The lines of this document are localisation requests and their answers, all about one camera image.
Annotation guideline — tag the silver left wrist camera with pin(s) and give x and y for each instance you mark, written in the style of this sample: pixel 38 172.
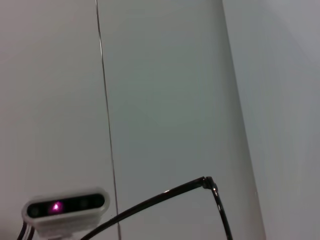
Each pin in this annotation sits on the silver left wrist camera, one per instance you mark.
pixel 65 220

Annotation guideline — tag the black glasses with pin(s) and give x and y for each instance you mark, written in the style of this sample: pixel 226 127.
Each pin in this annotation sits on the black glasses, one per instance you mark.
pixel 206 182

